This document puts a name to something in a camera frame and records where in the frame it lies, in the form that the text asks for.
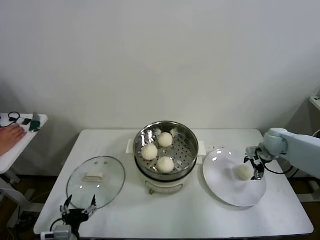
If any glass lid with cream handle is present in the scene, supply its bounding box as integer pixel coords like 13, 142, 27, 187
66, 155, 126, 210

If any white table foot frame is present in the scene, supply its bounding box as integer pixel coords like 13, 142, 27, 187
0, 172, 45, 219

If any white steamed baozi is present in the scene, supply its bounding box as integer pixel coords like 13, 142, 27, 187
141, 144, 159, 161
236, 164, 253, 181
156, 156, 175, 174
157, 132, 174, 148

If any green grey handheld device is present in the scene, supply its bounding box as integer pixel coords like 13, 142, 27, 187
29, 111, 43, 133

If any black floor cable coil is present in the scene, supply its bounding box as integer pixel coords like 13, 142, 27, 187
6, 212, 38, 229

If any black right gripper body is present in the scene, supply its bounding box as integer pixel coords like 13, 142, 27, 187
246, 146, 267, 165

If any cream electric cooker base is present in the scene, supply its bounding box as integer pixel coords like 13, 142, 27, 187
126, 139, 208, 195

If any bare person hand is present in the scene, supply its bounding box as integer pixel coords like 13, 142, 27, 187
0, 124, 28, 157

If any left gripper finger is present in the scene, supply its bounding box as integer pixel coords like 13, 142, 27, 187
59, 194, 74, 216
83, 194, 98, 216

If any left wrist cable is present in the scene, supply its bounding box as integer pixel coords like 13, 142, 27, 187
49, 216, 66, 234

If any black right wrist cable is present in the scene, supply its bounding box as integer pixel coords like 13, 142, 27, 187
264, 161, 294, 175

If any black looped cord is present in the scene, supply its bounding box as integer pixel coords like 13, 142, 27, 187
1, 111, 21, 126

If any white side table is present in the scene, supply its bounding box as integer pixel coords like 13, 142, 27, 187
0, 113, 49, 175

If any stainless steel steamer basket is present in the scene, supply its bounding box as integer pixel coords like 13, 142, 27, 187
133, 121, 200, 181

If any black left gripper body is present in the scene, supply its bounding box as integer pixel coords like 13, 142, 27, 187
61, 209, 90, 224

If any white round plate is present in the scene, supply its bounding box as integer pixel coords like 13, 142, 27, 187
202, 148, 267, 208

